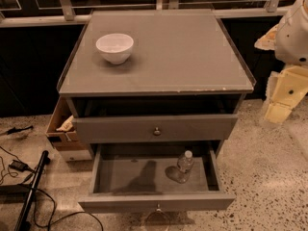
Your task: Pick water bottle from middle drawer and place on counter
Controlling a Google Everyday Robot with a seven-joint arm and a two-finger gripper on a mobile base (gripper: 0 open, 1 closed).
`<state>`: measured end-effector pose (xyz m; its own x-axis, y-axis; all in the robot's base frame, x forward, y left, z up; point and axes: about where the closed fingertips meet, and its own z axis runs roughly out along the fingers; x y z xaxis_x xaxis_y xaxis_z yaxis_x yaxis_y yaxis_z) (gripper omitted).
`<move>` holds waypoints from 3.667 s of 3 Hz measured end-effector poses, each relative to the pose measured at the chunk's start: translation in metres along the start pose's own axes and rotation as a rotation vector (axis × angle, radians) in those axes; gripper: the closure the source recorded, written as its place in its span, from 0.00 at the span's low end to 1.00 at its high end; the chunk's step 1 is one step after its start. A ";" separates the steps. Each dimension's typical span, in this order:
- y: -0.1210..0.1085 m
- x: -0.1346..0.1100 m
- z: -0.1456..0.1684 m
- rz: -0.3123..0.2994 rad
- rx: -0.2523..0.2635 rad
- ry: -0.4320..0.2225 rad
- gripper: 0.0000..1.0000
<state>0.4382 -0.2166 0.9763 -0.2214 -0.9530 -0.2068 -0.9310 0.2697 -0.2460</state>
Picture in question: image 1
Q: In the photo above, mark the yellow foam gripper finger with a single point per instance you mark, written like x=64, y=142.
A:
x=286, y=90
x=267, y=41

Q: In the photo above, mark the clear plastic water bottle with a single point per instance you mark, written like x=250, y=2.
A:
x=185, y=166

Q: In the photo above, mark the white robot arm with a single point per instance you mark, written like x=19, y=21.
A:
x=289, y=41

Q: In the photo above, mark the grey top drawer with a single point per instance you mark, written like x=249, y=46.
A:
x=154, y=128

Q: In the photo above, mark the grey drawer cabinet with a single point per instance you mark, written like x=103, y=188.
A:
x=183, y=63

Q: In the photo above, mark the grey open middle drawer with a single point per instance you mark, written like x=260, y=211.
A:
x=133, y=178

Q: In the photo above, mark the metal window railing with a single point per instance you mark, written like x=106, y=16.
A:
x=18, y=13

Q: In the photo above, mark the white ceramic bowl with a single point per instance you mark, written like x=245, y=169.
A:
x=115, y=48

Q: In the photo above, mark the round metal bottom knob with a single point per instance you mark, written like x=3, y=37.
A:
x=157, y=220

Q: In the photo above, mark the open cardboard box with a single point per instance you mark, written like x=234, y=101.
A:
x=63, y=137

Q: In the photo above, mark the black tool on floor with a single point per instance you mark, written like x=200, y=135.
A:
x=15, y=130

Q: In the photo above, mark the black power adapter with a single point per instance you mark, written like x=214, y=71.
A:
x=17, y=165

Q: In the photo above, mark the black pole on floor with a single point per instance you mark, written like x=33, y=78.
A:
x=22, y=223

